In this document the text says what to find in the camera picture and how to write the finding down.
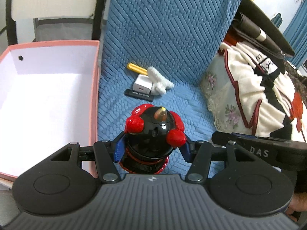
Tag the yellow handled screwdriver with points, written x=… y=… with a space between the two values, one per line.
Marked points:
x=137 y=69

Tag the blue textured sofa cover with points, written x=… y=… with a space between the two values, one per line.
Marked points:
x=177 y=37

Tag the black bag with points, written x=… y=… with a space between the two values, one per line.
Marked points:
x=251 y=23

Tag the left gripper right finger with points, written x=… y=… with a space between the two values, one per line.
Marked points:
x=198 y=154

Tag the pink storage box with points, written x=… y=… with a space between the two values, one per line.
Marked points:
x=49 y=93

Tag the person's hand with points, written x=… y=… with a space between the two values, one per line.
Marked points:
x=297 y=204

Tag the blue curtain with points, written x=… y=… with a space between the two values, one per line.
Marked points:
x=295 y=34

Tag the black rectangular stick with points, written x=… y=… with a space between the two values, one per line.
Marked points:
x=138 y=95

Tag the floral lace cushion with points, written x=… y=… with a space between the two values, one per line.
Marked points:
x=220 y=96

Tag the cream blanket red trim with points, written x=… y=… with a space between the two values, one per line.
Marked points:
x=266 y=100

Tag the white fluffy cloth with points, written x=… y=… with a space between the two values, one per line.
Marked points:
x=160 y=84

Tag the white USB-C charger block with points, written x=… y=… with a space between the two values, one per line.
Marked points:
x=142 y=84

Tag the red black figurine toy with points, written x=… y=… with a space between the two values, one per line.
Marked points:
x=151 y=135

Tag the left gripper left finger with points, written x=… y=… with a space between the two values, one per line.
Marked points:
x=107 y=153

